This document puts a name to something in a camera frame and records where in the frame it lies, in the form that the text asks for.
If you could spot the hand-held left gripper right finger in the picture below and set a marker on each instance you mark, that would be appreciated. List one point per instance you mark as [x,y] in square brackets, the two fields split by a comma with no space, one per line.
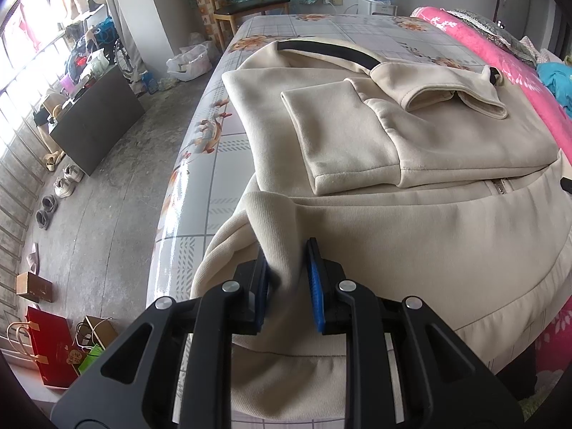
[315,290]

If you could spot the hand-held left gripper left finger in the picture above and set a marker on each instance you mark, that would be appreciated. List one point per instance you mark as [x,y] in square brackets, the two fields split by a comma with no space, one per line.
[259,290]

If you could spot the cream zip jacket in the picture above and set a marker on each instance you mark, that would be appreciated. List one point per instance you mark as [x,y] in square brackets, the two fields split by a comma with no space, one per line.
[447,241]

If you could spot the pile of bags and clothes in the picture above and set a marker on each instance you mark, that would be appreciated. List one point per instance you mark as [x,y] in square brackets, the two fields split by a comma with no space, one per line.
[87,58]

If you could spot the table with floral cloth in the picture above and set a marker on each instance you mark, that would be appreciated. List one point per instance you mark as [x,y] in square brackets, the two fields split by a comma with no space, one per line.
[214,187]

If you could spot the brown paper bag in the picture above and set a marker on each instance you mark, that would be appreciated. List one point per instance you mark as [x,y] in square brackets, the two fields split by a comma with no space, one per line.
[100,330]

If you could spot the green paper bag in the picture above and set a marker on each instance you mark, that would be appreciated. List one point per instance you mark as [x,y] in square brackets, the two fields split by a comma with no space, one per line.
[91,359]

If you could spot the red gift bag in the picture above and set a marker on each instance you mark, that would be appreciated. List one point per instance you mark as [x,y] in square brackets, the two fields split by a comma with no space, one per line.
[51,348]

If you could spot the small brown box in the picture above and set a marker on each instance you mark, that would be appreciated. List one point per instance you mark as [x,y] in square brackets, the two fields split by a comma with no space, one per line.
[35,287]

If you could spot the grey cabinet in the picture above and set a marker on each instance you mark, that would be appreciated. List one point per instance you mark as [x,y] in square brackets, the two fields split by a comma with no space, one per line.
[102,120]

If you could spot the small blue bottle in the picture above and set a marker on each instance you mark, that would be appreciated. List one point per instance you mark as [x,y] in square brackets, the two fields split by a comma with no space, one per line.
[149,84]

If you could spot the white plastic bag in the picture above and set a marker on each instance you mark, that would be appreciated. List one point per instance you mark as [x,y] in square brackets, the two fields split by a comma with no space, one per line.
[190,65]

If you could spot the green white fleece garment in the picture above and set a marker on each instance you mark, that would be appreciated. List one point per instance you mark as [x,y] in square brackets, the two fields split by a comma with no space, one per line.
[536,404]

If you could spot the wheelchair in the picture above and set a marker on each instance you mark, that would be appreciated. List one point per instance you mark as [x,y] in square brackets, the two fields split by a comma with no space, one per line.
[123,56]

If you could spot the metal window railing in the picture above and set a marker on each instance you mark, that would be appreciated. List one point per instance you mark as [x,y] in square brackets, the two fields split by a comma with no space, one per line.
[18,161]

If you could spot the wooden chair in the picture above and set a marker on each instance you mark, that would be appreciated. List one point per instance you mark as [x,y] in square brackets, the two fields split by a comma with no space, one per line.
[250,4]

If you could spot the white water dispenser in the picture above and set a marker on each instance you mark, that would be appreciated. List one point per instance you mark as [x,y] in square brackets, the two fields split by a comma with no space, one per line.
[377,9]

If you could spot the pink floral blanket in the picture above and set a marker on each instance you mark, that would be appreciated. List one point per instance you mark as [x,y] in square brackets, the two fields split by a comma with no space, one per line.
[491,49]

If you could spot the grey patterned cloth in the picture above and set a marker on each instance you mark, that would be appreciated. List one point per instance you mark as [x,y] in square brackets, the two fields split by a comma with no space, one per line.
[491,31]

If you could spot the teal blue cloth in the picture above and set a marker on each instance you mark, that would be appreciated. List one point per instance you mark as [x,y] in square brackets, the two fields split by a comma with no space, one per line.
[556,82]

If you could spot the wall socket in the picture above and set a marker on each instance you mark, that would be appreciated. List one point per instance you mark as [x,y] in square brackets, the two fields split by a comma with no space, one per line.
[333,1]

